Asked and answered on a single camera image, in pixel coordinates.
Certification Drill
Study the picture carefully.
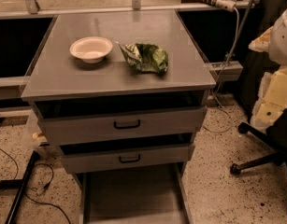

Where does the grey drawer cabinet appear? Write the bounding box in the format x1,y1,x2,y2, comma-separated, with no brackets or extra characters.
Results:
21,9,217,224

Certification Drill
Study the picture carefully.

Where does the green jalapeno chip bag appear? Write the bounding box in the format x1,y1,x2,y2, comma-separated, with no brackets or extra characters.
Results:
119,43,168,74

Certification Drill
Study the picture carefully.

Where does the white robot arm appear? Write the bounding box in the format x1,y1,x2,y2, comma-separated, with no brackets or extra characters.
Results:
249,8,287,131

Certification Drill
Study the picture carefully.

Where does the middle grey drawer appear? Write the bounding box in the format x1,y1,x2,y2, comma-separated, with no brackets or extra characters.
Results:
61,133,194,174

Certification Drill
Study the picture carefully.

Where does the black middle drawer handle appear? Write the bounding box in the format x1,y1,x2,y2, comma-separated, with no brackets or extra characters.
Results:
119,154,141,163

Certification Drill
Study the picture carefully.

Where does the black floor cable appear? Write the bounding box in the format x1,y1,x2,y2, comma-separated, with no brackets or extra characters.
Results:
0,145,72,224

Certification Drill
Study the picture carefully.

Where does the aluminium rail bracket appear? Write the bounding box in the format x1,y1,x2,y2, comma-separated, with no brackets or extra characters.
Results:
206,61,243,82

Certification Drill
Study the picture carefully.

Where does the black office chair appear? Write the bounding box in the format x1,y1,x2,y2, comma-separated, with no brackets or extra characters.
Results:
230,109,287,219

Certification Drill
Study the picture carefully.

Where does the grey power cable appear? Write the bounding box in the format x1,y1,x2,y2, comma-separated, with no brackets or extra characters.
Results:
202,7,241,134

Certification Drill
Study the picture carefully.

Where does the grey drawer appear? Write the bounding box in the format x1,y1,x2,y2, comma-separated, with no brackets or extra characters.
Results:
79,164,194,224
36,91,207,145
61,133,194,174

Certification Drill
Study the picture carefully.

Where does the black drawer handle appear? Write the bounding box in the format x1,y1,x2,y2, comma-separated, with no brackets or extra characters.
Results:
113,119,141,130
119,154,141,163

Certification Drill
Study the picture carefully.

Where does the white paper bowl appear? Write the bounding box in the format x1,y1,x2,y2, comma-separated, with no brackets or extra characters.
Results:
69,36,113,63

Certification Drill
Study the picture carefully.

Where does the black metal floor frame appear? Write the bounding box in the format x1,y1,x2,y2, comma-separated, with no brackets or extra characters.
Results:
0,151,40,224

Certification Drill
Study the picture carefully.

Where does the top grey drawer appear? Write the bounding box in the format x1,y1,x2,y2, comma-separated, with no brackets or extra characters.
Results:
36,91,207,145

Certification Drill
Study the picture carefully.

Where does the black top drawer handle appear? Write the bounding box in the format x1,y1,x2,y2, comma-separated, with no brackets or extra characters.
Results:
113,119,141,130

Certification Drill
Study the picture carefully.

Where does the bottom grey drawer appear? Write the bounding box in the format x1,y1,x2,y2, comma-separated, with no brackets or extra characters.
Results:
79,164,194,224

